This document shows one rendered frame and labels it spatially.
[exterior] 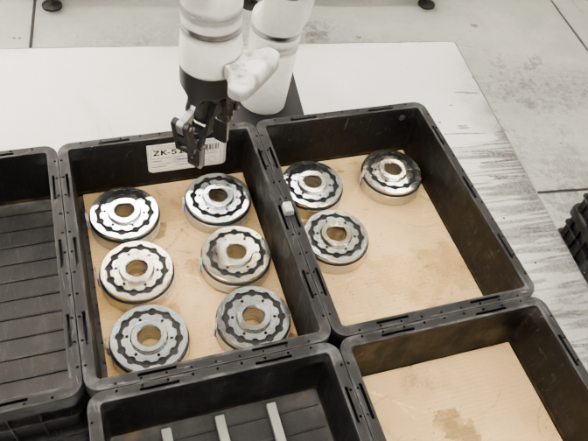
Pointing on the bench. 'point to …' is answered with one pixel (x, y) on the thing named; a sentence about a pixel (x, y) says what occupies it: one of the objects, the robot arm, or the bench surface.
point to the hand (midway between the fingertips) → (208, 144)
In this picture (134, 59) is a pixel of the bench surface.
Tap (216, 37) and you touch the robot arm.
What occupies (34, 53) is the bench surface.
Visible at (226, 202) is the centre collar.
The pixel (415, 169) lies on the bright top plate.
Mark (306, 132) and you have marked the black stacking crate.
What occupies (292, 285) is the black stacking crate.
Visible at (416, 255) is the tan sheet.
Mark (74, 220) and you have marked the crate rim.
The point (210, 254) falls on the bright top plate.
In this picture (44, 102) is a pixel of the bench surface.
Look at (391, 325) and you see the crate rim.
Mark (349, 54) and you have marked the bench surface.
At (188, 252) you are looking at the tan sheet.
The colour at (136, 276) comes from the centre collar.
